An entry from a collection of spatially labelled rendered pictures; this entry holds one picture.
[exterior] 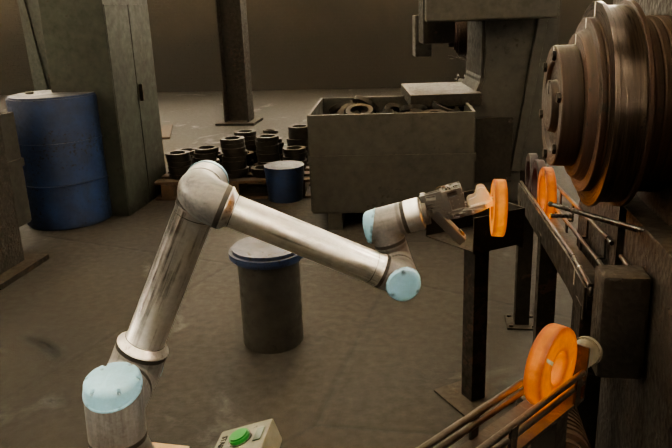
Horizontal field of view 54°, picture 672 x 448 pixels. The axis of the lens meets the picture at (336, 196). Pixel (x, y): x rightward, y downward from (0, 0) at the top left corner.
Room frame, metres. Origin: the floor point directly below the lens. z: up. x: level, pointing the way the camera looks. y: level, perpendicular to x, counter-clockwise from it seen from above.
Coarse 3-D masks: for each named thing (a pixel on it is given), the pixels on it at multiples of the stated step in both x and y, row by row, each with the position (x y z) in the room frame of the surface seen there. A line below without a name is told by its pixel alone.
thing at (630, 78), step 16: (592, 16) 1.55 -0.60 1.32; (608, 16) 1.41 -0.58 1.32; (624, 16) 1.42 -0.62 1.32; (608, 32) 1.39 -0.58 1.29; (624, 32) 1.38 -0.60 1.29; (640, 32) 1.37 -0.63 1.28; (608, 48) 1.38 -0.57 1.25; (624, 48) 1.35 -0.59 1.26; (640, 48) 1.34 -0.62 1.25; (624, 64) 1.33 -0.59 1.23; (640, 64) 1.32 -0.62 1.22; (624, 80) 1.31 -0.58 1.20; (640, 80) 1.31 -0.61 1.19; (624, 96) 1.31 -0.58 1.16; (640, 96) 1.30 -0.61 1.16; (624, 112) 1.30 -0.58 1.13; (640, 112) 1.30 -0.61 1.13; (624, 128) 1.30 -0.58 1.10; (640, 128) 1.29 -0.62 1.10; (608, 144) 1.32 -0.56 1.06; (624, 144) 1.30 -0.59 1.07; (640, 144) 1.30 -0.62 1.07; (608, 160) 1.31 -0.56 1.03; (624, 160) 1.31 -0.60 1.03; (640, 160) 1.31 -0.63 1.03; (608, 176) 1.32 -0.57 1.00; (624, 176) 1.33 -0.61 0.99; (592, 192) 1.43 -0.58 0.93; (608, 192) 1.37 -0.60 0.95; (624, 192) 1.37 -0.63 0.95
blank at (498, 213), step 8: (496, 184) 1.65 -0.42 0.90; (504, 184) 1.65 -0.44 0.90; (496, 192) 1.63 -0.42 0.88; (504, 192) 1.63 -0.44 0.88; (496, 200) 1.62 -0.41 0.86; (504, 200) 1.61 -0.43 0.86; (496, 208) 1.61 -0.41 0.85; (504, 208) 1.61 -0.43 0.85; (496, 216) 1.61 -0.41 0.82; (504, 216) 1.60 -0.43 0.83; (496, 224) 1.61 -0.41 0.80; (504, 224) 1.61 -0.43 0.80; (496, 232) 1.62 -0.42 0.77; (504, 232) 1.62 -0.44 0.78
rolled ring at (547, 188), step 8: (544, 168) 2.22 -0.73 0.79; (552, 168) 2.22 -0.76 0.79; (544, 176) 2.20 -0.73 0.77; (552, 176) 2.18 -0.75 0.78; (544, 184) 2.29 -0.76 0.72; (552, 184) 2.15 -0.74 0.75; (544, 192) 2.29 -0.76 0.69; (552, 192) 2.14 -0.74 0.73; (544, 200) 2.27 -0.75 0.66; (552, 200) 2.14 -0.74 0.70; (544, 208) 2.17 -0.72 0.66; (552, 208) 2.14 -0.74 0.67
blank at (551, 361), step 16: (544, 336) 1.06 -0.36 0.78; (560, 336) 1.06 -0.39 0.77; (544, 352) 1.03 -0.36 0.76; (560, 352) 1.09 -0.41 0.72; (576, 352) 1.11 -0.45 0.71; (528, 368) 1.03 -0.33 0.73; (544, 368) 1.02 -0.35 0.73; (560, 368) 1.09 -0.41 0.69; (528, 384) 1.02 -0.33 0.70; (544, 384) 1.02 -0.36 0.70; (560, 384) 1.07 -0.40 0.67; (528, 400) 1.04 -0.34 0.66
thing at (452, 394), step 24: (480, 216) 2.20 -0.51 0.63; (480, 240) 1.93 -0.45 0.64; (504, 240) 1.97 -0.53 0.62; (480, 264) 2.03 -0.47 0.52; (480, 288) 2.03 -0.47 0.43; (480, 312) 2.03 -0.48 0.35; (480, 336) 2.03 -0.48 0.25; (480, 360) 2.03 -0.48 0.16; (456, 384) 2.13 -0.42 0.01; (480, 384) 2.03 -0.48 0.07; (456, 408) 1.98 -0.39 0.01
